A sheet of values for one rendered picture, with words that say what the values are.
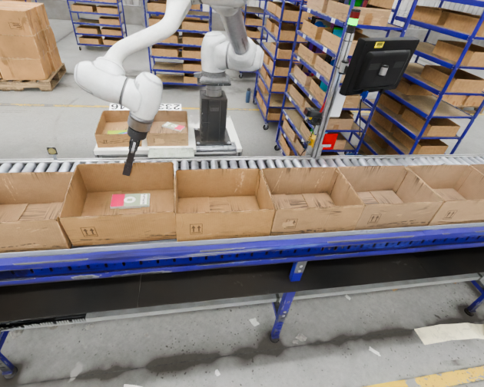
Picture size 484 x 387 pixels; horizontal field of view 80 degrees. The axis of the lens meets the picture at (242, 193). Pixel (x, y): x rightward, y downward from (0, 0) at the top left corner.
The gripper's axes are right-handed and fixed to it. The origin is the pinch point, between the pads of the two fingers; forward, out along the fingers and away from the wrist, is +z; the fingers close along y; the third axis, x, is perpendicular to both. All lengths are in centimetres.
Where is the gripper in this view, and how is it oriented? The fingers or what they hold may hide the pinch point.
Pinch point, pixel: (127, 167)
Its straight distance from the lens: 133.4
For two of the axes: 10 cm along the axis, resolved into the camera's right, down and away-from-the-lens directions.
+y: -1.6, -6.3, 7.6
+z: -4.2, 7.4, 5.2
